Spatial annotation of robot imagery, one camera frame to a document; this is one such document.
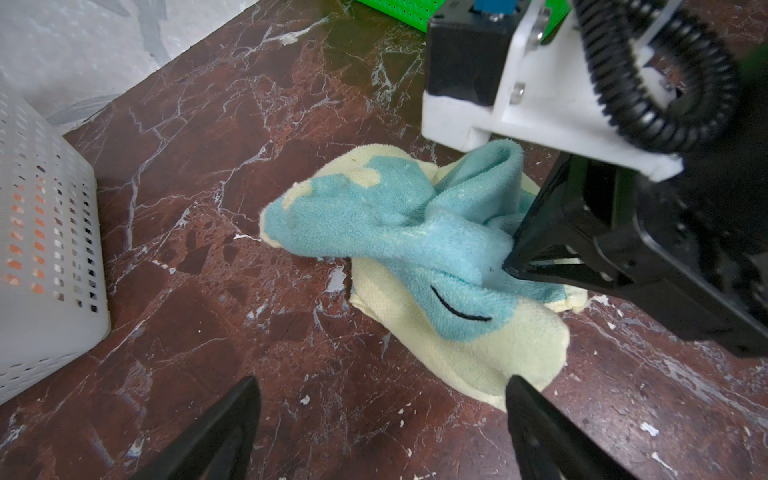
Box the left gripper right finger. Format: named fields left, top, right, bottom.
left=505, top=375, right=634, bottom=479

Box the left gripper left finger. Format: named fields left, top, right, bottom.
left=133, top=376, right=261, bottom=479

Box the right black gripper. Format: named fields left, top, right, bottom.
left=504, top=53, right=767, bottom=358

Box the light blue towel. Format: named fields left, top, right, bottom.
left=260, top=140, right=587, bottom=408

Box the white perforated plastic basket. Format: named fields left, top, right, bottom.
left=1, top=82, right=112, bottom=403

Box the green perforated plastic basket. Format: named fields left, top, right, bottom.
left=359, top=0, right=571, bottom=37

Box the right black corrugated cable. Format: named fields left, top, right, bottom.
left=569, top=0, right=740, bottom=154

